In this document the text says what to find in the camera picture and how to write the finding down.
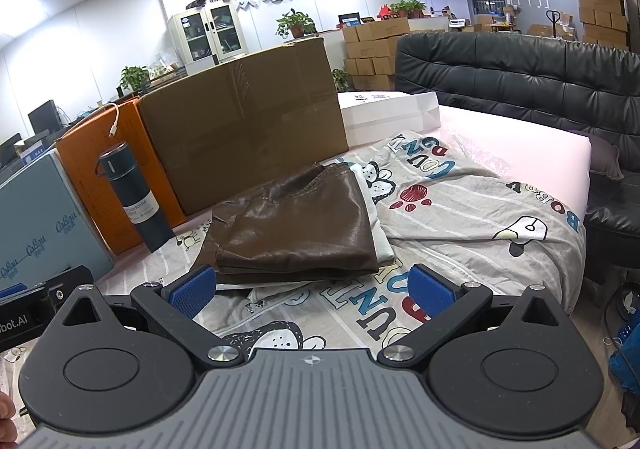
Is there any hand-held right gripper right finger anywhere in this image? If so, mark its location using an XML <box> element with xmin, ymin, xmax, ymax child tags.
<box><xmin>376</xmin><ymin>264</ymin><xmax>576</xmax><ymax>372</ymax></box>

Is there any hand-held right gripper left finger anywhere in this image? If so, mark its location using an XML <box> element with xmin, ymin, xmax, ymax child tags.
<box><xmin>62</xmin><ymin>264</ymin><xmax>248</xmax><ymax>372</ymax></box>

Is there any brown leather jacket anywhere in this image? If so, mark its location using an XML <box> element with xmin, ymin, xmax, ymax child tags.
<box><xmin>192</xmin><ymin>163</ymin><xmax>379</xmax><ymax>288</ymax></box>

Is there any person's left hand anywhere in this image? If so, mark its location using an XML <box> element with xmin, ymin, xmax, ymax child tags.
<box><xmin>0</xmin><ymin>393</ymin><xmax>17</xmax><ymax>442</ymax></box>

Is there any white garment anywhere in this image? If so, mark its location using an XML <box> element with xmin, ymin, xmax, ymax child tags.
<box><xmin>247</xmin><ymin>163</ymin><xmax>397</xmax><ymax>303</ymax></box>

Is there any blue-grey cardboard box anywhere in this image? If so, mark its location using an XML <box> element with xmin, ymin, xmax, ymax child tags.
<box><xmin>0</xmin><ymin>149</ymin><xmax>117</xmax><ymax>297</ymax></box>

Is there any printed cartoon blanket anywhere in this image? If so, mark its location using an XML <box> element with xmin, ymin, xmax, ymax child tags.
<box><xmin>0</xmin><ymin>129</ymin><xmax>587</xmax><ymax>382</ymax></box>

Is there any dark blue vacuum bottle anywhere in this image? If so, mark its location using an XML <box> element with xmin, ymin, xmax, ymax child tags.
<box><xmin>97</xmin><ymin>142</ymin><xmax>176</xmax><ymax>253</ymax></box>

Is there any orange box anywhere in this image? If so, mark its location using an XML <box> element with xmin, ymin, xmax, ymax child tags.
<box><xmin>55</xmin><ymin>98</ymin><xmax>187</xmax><ymax>255</ymax></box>

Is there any black computer monitor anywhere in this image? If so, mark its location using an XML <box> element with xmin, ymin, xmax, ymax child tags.
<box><xmin>27</xmin><ymin>100</ymin><xmax>59</xmax><ymax>135</ymax></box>
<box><xmin>0</xmin><ymin>133</ymin><xmax>24</xmax><ymax>168</ymax></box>

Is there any large brown cardboard box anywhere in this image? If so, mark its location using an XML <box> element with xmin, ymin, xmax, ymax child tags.
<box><xmin>137</xmin><ymin>38</ymin><xmax>349</xmax><ymax>217</ymax></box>

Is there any pink bed mattress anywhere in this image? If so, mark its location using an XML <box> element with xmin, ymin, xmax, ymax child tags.
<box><xmin>320</xmin><ymin>104</ymin><xmax>594</xmax><ymax>216</ymax></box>

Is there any white flat box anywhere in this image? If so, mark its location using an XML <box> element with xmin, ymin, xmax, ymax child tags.
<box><xmin>337</xmin><ymin>90</ymin><xmax>442</xmax><ymax>146</ymax></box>

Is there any grey pillow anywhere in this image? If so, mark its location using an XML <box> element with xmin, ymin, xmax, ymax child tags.
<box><xmin>567</xmin><ymin>129</ymin><xmax>625</xmax><ymax>181</ymax></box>

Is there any potted green plant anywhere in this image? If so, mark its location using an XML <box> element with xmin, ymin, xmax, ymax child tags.
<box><xmin>119</xmin><ymin>65</ymin><xmax>151</xmax><ymax>94</ymax></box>
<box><xmin>390</xmin><ymin>0</ymin><xmax>427</xmax><ymax>19</ymax></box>
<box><xmin>276</xmin><ymin>9</ymin><xmax>317</xmax><ymax>39</ymax></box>

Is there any black leather sofa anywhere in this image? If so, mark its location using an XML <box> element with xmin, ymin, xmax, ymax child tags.
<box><xmin>395</xmin><ymin>32</ymin><xmax>640</xmax><ymax>320</ymax></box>

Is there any stack of brown cartons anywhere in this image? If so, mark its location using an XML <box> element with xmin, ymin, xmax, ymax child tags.
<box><xmin>342</xmin><ymin>22</ymin><xmax>402</xmax><ymax>91</ymax></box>

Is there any white glass-door cabinet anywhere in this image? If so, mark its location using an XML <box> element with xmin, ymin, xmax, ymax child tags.
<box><xmin>167</xmin><ymin>9</ymin><xmax>249</xmax><ymax>66</ymax></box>

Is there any tall stack of cartons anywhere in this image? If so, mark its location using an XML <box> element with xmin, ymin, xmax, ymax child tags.
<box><xmin>572</xmin><ymin>0</ymin><xmax>630</xmax><ymax>50</ymax></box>

